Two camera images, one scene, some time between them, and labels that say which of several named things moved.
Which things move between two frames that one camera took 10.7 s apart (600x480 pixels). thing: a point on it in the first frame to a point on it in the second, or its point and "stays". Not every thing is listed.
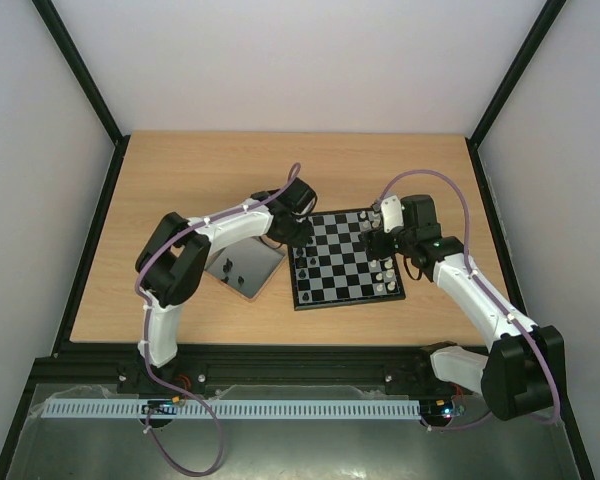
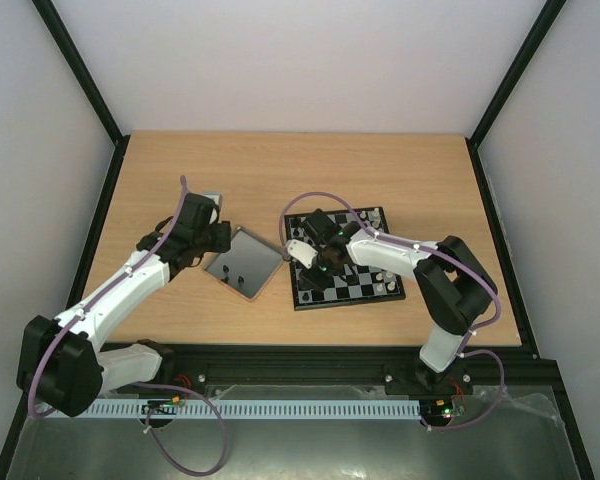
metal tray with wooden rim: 248,265 stays
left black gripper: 301,241 to 223,244
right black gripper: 376,243 to 315,275
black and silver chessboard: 330,269 stays
